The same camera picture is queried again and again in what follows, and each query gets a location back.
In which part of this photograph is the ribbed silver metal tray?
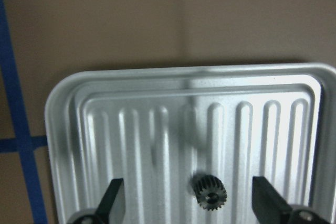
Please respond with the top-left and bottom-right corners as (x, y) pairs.
(45, 63), (335, 223)

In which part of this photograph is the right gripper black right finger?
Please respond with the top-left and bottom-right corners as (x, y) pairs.
(251, 176), (292, 224)

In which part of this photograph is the black bearing gear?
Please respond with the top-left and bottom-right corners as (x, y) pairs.
(193, 174), (227, 211)

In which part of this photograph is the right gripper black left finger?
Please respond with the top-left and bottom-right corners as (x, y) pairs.
(95, 178), (124, 223)

